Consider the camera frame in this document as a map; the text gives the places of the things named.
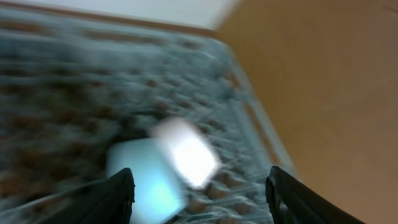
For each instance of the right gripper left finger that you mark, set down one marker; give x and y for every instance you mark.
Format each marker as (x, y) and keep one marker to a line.
(108, 203)

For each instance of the grey dishwasher rack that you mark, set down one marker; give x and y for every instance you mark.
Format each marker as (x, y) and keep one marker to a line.
(72, 88)

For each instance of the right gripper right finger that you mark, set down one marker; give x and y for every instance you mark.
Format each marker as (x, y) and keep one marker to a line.
(292, 202)

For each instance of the blue bowl with rice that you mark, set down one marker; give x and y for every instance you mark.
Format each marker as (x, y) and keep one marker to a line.
(159, 193)

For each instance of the pink bowl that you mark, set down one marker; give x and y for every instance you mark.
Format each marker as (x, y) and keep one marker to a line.
(187, 150)

